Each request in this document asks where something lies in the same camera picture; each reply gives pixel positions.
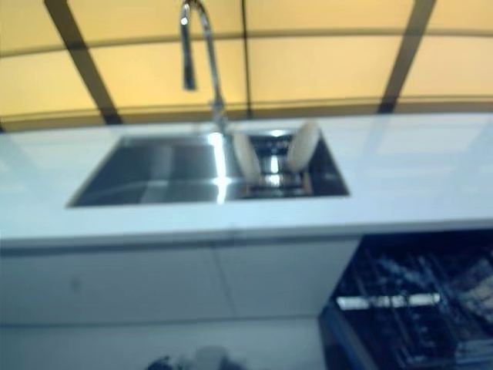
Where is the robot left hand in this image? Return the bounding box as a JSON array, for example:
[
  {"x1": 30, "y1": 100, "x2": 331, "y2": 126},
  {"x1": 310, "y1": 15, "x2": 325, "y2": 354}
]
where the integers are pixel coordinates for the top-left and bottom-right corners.
[{"x1": 147, "y1": 353, "x2": 183, "y2": 370}]

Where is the beige round plate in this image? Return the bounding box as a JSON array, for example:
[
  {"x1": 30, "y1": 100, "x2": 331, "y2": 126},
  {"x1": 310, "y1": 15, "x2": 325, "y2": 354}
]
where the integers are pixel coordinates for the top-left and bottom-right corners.
[
  {"x1": 230, "y1": 130, "x2": 257, "y2": 183},
  {"x1": 286, "y1": 119, "x2": 320, "y2": 171}
]

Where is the white cabinet door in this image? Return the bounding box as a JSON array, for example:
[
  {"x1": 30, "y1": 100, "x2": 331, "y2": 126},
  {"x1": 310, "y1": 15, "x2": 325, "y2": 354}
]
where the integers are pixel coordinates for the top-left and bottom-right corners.
[
  {"x1": 214, "y1": 240, "x2": 361, "y2": 319},
  {"x1": 0, "y1": 248, "x2": 236, "y2": 327}
]

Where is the stainless steel sink basin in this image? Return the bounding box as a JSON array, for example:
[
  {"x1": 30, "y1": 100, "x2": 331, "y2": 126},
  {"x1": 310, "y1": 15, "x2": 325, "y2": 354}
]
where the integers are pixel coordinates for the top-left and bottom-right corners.
[{"x1": 65, "y1": 128, "x2": 352, "y2": 210}]

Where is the black dish drying rack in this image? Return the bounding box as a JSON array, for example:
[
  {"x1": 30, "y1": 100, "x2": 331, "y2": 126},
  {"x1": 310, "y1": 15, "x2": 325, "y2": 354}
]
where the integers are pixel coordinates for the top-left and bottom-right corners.
[{"x1": 235, "y1": 133, "x2": 316, "y2": 200}]

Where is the chrome gooseneck kitchen faucet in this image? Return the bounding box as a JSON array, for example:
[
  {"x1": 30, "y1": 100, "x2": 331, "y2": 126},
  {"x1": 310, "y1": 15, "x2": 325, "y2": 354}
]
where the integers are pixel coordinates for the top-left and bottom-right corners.
[{"x1": 178, "y1": 0, "x2": 233, "y2": 135}]

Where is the dishwasher wire rack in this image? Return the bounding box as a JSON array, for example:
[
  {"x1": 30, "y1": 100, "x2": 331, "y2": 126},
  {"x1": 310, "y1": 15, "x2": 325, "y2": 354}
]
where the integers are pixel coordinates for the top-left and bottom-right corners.
[{"x1": 334, "y1": 246, "x2": 493, "y2": 370}]

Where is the dark window frame grid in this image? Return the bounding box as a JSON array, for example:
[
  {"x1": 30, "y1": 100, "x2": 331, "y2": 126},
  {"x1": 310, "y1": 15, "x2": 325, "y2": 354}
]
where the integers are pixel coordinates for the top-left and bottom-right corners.
[{"x1": 0, "y1": 0, "x2": 493, "y2": 133}]

